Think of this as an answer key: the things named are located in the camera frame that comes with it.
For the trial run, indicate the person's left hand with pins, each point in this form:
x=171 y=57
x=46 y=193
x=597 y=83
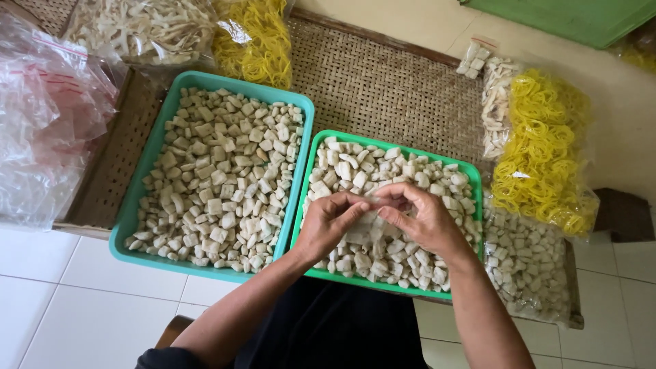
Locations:
x=320 y=230

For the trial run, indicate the person's right hand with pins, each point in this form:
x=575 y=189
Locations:
x=430 y=230

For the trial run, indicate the small clear plastic bag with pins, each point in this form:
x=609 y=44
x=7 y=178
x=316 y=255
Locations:
x=368 y=231

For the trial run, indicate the green plastic tray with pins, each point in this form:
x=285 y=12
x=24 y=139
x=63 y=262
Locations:
x=302 y=205

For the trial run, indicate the heap of white square crackers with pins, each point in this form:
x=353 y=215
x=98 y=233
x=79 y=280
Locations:
x=220 y=179
x=394 y=169

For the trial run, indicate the person's black clothing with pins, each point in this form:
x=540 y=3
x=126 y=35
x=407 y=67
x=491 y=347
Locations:
x=328 y=328

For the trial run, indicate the bag of white square crackers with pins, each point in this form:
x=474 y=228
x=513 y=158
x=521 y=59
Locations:
x=528 y=266

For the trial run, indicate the narrow bag of white strips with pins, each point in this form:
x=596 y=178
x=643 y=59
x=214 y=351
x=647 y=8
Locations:
x=496 y=107

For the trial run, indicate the woven bamboo bench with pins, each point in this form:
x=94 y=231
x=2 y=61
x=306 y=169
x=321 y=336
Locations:
x=389 y=87

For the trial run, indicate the small packet of white crackers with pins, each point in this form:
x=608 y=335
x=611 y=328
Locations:
x=474 y=59

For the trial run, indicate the brown wooden chair part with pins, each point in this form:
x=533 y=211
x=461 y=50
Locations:
x=171 y=330

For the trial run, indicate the teal plastic tray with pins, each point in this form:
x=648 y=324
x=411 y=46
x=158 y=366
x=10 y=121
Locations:
x=134 y=202

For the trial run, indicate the dark wooden block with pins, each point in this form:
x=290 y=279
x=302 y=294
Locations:
x=622 y=215

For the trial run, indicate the bag of yellow noodle crackers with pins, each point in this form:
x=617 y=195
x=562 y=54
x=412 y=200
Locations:
x=256 y=41

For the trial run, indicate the green board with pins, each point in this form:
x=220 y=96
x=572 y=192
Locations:
x=563 y=18

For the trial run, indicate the bag of white cracker strips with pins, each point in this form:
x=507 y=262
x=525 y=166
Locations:
x=143 y=28

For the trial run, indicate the pile of clear zip bags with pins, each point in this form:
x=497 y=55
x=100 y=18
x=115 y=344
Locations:
x=41 y=123

